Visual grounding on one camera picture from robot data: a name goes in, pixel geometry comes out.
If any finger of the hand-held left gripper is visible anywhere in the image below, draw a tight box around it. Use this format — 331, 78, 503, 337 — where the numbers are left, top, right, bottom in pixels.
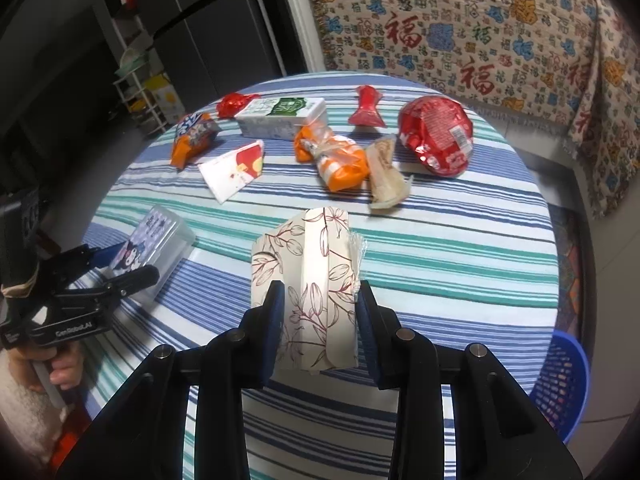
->
45, 242, 128, 286
52, 265, 161, 312

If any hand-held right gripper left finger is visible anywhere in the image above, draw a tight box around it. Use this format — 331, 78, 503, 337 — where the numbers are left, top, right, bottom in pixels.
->
52, 280, 287, 480

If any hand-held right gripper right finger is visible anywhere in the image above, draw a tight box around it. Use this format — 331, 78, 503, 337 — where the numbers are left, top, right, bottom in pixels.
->
354, 280, 586, 480

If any floral paper box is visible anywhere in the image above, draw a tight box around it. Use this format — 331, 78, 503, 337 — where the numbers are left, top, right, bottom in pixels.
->
250, 206, 368, 376

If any blue plastic basket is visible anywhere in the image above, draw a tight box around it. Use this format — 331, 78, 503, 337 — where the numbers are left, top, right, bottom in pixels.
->
530, 332, 591, 443

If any green white milk carton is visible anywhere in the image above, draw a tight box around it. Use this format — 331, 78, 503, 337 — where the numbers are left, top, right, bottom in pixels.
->
234, 96, 328, 141

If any red bow-shaped wrapper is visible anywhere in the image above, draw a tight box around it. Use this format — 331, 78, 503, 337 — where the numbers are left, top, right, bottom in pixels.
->
347, 85, 388, 128

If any person's left forearm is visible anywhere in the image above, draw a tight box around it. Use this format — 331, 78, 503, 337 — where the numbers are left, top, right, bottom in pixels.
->
0, 350, 71, 463

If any person's left hand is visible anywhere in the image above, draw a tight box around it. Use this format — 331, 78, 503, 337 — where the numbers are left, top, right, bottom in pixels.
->
22, 346, 83, 393

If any clear plastic cartoon box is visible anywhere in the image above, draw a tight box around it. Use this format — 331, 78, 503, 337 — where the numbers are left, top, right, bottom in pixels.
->
102, 205, 197, 306

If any striped tablecloth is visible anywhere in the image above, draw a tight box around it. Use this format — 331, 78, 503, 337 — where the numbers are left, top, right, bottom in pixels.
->
65, 72, 558, 480

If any orange snack packet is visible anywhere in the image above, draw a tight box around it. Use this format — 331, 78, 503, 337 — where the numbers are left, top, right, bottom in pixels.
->
170, 112, 221, 170

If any white red paper packet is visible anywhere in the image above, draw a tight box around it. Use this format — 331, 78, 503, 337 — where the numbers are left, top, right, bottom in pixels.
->
197, 139, 266, 205

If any brown paper wrapper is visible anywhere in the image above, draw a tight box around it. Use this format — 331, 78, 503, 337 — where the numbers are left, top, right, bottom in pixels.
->
365, 135, 415, 213

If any yellow box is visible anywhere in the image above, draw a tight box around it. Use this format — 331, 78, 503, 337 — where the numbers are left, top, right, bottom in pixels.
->
147, 75, 183, 116

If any orange red clothing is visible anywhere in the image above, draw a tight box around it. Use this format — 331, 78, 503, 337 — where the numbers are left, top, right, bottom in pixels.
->
50, 410, 96, 471

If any orange plastic bag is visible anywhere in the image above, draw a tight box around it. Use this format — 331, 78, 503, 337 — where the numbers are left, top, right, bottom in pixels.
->
292, 122, 371, 193

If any crumpled red foil wrapper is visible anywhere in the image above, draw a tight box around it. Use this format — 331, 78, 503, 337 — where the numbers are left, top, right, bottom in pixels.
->
216, 92, 262, 120

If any pale green bowl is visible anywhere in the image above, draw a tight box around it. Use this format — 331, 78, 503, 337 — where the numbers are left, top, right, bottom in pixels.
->
117, 45, 151, 73

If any red round foil package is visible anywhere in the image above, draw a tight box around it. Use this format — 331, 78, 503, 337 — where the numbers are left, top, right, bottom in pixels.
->
397, 95, 473, 178

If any dark grey refrigerator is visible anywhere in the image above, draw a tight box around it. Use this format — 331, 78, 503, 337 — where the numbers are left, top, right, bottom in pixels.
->
145, 0, 301, 126

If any printed blanket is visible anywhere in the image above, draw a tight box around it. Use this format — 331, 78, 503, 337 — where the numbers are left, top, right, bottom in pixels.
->
297, 0, 640, 218

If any white wire rack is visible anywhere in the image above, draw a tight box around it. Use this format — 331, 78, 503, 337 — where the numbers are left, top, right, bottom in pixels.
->
112, 30, 186, 136

